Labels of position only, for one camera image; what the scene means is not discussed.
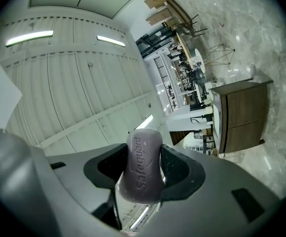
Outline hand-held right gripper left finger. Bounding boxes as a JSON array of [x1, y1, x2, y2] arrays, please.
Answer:
[[29, 143, 134, 237]]

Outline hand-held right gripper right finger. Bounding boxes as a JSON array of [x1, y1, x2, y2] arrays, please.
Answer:
[[138, 144, 282, 237]]

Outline purple soap bar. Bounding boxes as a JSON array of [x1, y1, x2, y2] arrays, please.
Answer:
[[117, 128, 165, 204]]

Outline white staircase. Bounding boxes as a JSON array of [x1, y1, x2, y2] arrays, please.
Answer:
[[166, 107, 214, 145]]

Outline long ceiling light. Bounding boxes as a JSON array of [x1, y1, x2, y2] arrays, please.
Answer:
[[5, 30, 54, 47], [135, 114, 154, 130], [96, 35, 126, 48], [129, 206, 150, 229]]

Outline wooden vanity cabinet black top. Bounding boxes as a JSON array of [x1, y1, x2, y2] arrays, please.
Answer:
[[210, 79, 274, 155]]

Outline black metal railing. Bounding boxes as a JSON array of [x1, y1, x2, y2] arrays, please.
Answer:
[[154, 57, 177, 112]]

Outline wooden chair black legs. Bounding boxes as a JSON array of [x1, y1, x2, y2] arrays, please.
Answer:
[[176, 13, 208, 37]]

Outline cardboard box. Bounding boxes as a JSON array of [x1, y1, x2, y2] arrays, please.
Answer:
[[144, 0, 168, 9], [145, 8, 173, 26]]

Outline white round table wire legs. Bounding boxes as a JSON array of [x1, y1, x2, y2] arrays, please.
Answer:
[[194, 43, 235, 73]]

